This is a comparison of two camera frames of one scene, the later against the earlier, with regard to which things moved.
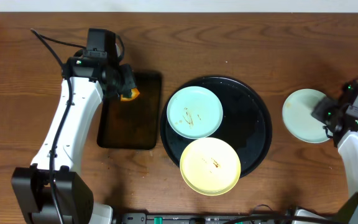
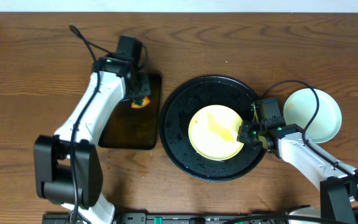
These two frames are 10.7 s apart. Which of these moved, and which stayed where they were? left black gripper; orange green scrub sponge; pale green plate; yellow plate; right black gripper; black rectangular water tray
Moved: right black gripper; yellow plate; orange green scrub sponge; left black gripper
Stayed: pale green plate; black rectangular water tray
